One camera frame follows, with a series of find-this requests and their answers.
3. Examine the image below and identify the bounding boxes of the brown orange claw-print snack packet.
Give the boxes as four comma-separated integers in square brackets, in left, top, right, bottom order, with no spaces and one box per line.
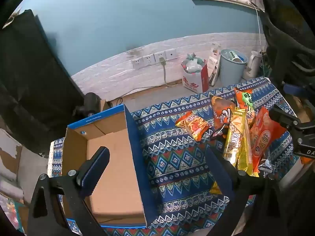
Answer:
[210,95,237,133]

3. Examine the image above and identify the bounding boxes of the large orange snack packet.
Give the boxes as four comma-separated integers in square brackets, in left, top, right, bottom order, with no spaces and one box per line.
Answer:
[251,107,287,174]

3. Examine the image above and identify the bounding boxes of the grey plug with cable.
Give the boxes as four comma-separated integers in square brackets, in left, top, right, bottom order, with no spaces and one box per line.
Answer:
[159,57,183,87]

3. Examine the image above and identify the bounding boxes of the black cloth panel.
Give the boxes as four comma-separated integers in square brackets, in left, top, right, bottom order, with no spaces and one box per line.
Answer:
[0,9,84,153]

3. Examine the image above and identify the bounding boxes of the white wall shelf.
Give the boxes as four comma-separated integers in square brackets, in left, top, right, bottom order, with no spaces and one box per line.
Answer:
[189,0,266,12]

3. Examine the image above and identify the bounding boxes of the white hanging cable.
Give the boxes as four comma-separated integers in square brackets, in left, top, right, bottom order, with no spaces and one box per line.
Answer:
[250,2,264,53]

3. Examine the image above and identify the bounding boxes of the black cylindrical lamp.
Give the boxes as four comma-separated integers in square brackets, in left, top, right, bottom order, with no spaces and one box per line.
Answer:
[73,92,102,118]

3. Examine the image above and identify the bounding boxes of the clear bag of clutter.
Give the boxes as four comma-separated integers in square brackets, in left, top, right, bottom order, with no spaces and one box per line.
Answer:
[0,194,24,230]

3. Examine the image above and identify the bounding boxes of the yellow snack packet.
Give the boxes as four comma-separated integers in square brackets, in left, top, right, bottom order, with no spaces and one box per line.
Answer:
[237,114,254,176]

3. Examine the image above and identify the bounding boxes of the white cardboard packaging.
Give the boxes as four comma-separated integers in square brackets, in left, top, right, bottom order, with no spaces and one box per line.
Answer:
[207,43,222,87]

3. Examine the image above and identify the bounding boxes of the orange fries snack packet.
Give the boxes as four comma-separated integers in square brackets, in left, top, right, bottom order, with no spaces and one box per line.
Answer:
[175,111,209,142]

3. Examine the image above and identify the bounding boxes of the blue cardboard box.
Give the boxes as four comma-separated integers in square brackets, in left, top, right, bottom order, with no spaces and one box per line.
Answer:
[61,104,163,229]

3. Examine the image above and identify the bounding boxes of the white electric kettle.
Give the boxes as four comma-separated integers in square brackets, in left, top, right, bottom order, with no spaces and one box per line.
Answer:
[243,51,263,79]

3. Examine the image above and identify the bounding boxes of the black mesh office chair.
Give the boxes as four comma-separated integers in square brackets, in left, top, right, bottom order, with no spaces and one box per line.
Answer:
[259,0,315,92]

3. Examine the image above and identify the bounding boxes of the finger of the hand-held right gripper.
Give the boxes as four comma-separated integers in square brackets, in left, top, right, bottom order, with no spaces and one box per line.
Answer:
[283,84,315,97]
[269,105,302,131]

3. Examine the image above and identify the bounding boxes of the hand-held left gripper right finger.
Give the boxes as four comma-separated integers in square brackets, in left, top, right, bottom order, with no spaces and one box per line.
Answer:
[204,149,286,236]

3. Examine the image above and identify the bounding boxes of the light blue trash bin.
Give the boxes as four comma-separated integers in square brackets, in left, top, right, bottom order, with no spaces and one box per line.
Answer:
[220,49,248,86]

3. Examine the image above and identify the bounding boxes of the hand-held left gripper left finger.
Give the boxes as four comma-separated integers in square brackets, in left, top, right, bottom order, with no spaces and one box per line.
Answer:
[27,146,110,236]

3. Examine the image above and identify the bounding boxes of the orange snack packet green label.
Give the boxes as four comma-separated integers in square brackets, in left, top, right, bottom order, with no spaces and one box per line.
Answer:
[233,87,258,128]

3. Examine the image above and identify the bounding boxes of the gold snack packet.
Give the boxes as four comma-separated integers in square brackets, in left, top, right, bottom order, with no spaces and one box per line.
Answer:
[223,108,246,166]

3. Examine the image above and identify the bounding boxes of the small brown cardboard box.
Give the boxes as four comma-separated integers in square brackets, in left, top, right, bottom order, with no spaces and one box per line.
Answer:
[100,100,112,113]

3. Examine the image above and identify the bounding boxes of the crumpled plastic bags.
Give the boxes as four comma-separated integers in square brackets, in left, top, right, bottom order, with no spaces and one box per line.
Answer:
[182,53,205,74]

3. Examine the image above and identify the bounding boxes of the blue patterned tablecloth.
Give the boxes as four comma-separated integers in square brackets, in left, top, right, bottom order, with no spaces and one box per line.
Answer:
[48,76,299,236]

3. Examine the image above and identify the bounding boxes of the red white paper bag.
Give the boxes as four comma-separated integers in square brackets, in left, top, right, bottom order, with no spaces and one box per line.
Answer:
[182,60,210,94]

